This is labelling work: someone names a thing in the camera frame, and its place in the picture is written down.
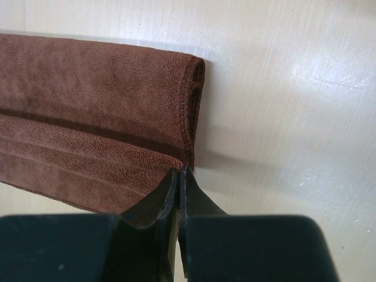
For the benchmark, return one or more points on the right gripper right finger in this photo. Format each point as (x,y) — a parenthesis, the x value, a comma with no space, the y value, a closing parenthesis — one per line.
(193,202)

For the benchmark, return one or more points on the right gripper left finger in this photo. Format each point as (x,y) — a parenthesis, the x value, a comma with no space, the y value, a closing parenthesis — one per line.
(154,219)

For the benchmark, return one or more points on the brown towel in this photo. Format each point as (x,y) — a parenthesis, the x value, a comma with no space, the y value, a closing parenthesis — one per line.
(95,125)

